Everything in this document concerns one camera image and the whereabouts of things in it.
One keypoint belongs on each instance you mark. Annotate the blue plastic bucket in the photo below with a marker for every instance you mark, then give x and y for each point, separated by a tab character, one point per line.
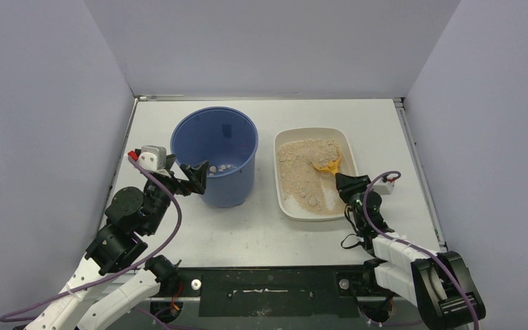
228	140

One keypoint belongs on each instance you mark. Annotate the white plastic litter tray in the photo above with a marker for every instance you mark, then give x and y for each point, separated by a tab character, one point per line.
347	167

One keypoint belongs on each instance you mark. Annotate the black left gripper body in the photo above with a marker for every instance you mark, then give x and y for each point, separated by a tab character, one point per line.
184	181

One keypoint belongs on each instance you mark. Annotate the beige cat litter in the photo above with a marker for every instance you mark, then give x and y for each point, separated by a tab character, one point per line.
299	180

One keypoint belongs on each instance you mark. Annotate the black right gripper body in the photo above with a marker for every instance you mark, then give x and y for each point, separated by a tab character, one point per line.
350	184

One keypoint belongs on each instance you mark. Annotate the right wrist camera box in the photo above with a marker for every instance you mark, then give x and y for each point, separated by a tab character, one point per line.
384	186

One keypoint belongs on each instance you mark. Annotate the yellow slotted litter scoop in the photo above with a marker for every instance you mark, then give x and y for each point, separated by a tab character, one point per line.
332	166

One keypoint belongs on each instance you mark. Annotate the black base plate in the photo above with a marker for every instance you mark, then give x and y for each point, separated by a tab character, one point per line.
281	291

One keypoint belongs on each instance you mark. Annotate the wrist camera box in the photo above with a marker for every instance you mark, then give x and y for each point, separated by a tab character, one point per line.
151	158
384	186

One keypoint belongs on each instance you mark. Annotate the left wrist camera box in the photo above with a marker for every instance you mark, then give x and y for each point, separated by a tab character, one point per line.
151	158

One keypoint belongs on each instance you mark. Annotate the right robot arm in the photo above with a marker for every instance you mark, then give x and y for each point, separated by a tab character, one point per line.
439	284

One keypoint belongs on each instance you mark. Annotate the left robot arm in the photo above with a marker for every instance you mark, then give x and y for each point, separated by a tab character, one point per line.
113	276

